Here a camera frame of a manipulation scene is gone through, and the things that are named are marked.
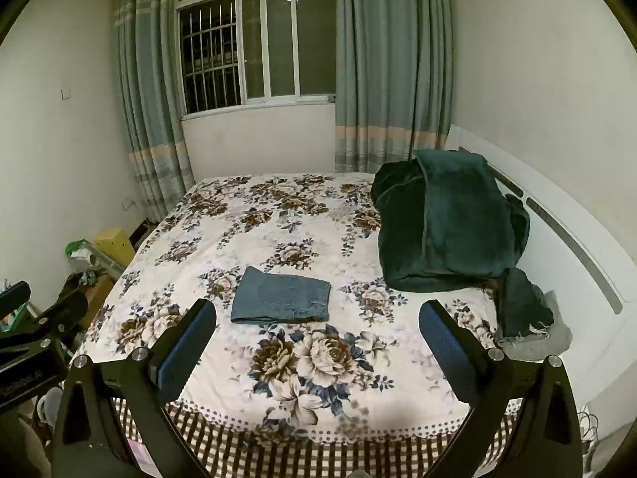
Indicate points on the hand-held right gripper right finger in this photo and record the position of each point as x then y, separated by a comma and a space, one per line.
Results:
445, 348

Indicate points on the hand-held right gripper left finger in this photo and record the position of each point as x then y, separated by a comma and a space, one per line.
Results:
181, 353

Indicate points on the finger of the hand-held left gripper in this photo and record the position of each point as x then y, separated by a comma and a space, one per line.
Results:
15, 296
64, 308

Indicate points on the blue jeans pants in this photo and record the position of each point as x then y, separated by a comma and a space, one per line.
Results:
278, 298

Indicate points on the brown cardboard box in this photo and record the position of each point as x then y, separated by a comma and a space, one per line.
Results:
99, 294

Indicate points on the green plastic bag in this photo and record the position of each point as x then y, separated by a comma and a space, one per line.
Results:
74, 248

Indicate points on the yellow box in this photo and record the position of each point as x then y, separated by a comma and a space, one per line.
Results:
113, 244

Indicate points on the dark grey frayed cloth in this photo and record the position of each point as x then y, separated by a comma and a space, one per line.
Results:
522, 303

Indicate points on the light grey cloth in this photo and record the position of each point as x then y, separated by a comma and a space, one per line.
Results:
557, 339

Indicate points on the dark green plush blanket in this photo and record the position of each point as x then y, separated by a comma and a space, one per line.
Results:
398, 239

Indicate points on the floral bed blanket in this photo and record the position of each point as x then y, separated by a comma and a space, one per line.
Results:
249, 239

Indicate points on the teal plush pillow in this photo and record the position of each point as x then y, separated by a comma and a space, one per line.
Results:
463, 209

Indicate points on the white bed headboard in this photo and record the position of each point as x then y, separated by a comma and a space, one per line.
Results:
597, 358

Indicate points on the blue striped curtain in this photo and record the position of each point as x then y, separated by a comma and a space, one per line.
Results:
388, 59
149, 109

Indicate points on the barred window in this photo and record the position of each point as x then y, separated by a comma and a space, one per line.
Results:
278, 45

